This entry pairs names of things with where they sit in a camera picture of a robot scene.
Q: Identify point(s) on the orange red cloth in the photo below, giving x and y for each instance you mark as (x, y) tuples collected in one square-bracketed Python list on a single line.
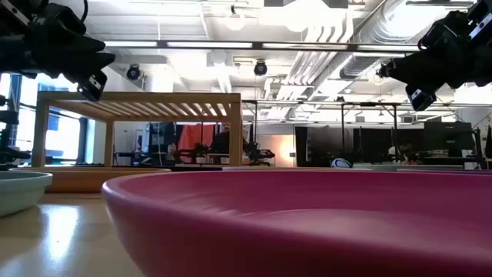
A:
[(196, 136)]

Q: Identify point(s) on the white round ceiling lamp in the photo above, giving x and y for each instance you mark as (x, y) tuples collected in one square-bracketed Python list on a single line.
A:
[(235, 21)]

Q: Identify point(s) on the black metal frame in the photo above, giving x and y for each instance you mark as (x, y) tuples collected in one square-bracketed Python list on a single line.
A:
[(369, 104)]

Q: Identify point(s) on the white blue ball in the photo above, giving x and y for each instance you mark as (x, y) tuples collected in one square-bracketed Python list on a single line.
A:
[(341, 163)]

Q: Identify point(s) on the silver ventilation duct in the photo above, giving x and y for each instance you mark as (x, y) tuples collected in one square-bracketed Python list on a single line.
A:
[(369, 63)]

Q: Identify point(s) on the black computer monitor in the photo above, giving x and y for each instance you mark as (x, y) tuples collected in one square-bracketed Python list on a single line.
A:
[(447, 135)]

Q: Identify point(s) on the overhead light bar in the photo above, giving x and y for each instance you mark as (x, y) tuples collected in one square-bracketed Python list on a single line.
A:
[(209, 45)]

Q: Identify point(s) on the person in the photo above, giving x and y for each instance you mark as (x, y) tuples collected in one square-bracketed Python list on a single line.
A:
[(171, 151), (222, 140), (399, 151)]

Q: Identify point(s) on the black partition panel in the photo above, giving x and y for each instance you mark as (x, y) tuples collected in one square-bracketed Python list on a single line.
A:
[(319, 146)]

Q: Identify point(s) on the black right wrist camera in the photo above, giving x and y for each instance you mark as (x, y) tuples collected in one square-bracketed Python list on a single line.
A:
[(419, 99)]

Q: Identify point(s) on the magenta plastic plate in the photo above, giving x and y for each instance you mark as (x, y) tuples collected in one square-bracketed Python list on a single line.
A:
[(307, 231)]

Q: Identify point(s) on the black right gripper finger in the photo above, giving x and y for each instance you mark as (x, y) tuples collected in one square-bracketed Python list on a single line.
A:
[(423, 61), (430, 79)]

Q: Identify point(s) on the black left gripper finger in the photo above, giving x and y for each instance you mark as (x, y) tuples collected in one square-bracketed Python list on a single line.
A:
[(90, 63), (86, 45)]

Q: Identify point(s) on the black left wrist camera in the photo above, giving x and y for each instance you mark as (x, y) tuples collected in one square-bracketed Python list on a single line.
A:
[(92, 87)]

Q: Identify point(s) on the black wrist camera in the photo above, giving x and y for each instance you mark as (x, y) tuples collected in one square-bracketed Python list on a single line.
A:
[(419, 99), (92, 87)]

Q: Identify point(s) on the black ceiling spotlight cluster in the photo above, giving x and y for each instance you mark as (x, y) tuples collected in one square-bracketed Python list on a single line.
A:
[(382, 71)]

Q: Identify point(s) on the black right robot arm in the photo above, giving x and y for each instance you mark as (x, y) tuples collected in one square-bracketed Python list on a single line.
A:
[(484, 57)]

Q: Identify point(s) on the slatted wooden shelf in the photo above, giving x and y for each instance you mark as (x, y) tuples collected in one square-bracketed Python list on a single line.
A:
[(134, 97)]

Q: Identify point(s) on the black round ceiling spotlight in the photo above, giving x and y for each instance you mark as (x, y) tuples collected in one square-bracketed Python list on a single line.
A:
[(260, 68), (133, 72)]

